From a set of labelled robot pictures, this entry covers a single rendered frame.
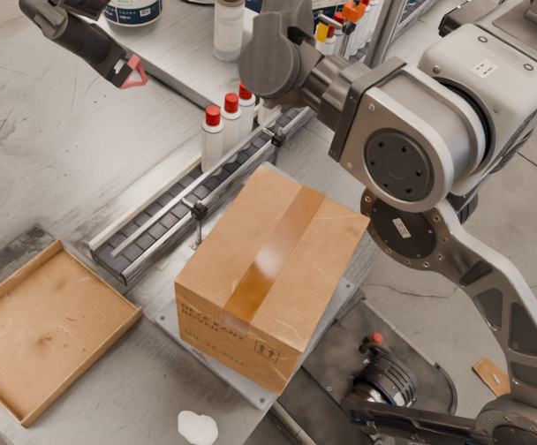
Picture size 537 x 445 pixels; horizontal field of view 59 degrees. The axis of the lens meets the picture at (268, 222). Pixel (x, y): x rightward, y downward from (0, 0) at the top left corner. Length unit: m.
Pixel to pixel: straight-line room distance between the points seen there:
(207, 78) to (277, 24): 0.90
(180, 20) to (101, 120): 0.47
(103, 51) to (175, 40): 0.69
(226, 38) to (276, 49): 0.91
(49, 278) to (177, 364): 0.35
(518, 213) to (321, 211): 1.94
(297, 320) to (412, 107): 0.40
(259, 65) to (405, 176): 0.22
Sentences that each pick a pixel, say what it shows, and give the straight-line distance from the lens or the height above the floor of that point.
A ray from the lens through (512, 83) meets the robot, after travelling 0.59.
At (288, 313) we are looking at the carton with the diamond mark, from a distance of 0.79.
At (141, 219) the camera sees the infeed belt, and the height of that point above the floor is 0.88.
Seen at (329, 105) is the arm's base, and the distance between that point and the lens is 0.57.
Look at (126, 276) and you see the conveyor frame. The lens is 1.10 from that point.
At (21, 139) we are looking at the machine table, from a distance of 1.45.
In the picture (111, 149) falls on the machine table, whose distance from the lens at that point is 1.37.
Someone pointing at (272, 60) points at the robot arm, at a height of 1.47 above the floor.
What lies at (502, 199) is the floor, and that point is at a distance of 2.76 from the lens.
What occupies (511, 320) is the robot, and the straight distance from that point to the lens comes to 0.93.
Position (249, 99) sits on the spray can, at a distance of 1.18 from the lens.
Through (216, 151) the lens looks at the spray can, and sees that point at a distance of 1.16.
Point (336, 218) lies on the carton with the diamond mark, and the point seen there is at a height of 1.12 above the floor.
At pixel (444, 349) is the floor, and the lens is 2.17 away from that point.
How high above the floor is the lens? 1.83
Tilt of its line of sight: 56 degrees down
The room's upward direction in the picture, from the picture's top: 12 degrees clockwise
